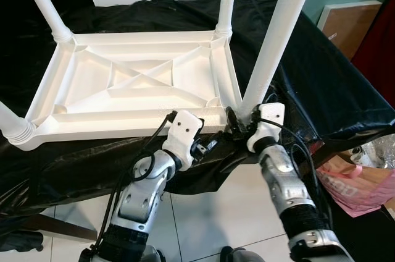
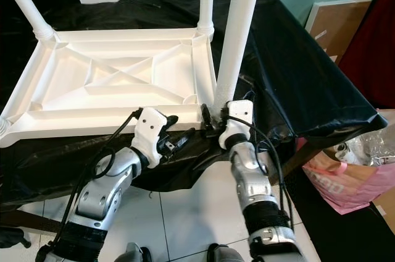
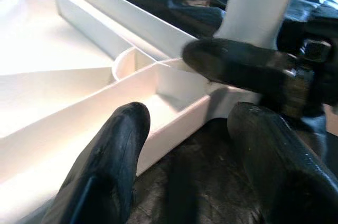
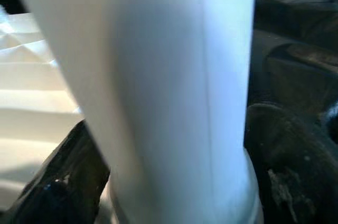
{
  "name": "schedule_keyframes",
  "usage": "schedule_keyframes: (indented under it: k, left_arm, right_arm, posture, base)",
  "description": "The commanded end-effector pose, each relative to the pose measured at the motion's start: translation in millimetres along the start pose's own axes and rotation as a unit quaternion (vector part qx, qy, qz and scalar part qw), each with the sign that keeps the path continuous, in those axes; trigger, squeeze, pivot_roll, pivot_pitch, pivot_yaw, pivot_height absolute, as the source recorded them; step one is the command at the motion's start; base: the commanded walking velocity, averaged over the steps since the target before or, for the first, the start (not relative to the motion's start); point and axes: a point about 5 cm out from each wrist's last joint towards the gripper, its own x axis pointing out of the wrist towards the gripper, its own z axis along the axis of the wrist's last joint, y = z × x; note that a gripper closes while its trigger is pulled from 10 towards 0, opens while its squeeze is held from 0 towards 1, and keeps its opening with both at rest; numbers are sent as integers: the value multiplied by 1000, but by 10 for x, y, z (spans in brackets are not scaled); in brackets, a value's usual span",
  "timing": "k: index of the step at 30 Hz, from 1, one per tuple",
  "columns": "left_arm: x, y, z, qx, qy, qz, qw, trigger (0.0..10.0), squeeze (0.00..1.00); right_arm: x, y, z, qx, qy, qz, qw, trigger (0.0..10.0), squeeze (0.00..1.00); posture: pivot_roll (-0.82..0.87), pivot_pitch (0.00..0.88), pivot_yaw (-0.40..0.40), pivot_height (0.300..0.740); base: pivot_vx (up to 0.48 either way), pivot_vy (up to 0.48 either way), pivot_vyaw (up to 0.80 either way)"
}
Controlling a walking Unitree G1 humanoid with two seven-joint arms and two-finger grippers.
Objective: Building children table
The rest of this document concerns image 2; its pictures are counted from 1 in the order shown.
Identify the robot left leg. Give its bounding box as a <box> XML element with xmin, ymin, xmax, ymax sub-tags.
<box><xmin>120</xmin><ymin>243</ymin><xmax>152</xmax><ymax>262</ymax></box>

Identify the brown cardboard panel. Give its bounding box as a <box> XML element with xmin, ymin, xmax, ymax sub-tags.
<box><xmin>306</xmin><ymin>0</ymin><xmax>371</xmax><ymax>62</ymax></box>

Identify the pink shopping bag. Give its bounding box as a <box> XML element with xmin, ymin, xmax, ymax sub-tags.
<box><xmin>299</xmin><ymin>138</ymin><xmax>395</xmax><ymax>214</ymax></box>

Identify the clear plastic packaging bundle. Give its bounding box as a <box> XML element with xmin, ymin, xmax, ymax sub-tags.
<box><xmin>333</xmin><ymin>132</ymin><xmax>395</xmax><ymax>167</ymax></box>

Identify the dark red curtain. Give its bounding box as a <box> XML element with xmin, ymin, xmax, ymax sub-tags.
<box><xmin>336</xmin><ymin>0</ymin><xmax>395</xmax><ymax>108</ymax></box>

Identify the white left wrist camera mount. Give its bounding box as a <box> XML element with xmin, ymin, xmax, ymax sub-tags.
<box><xmin>131</xmin><ymin>108</ymin><xmax>170</xmax><ymax>168</ymax></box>

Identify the black plastic table cover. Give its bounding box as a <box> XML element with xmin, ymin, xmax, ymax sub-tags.
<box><xmin>0</xmin><ymin>0</ymin><xmax>386</xmax><ymax>213</ymax></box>

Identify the white plastic children table top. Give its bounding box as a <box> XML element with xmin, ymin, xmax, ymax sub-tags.
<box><xmin>0</xmin><ymin>26</ymin><xmax>223</xmax><ymax>148</ymax></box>

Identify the brown cardboard box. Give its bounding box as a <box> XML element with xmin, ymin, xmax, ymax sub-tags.
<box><xmin>373</xmin><ymin>188</ymin><xmax>395</xmax><ymax>213</ymax></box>

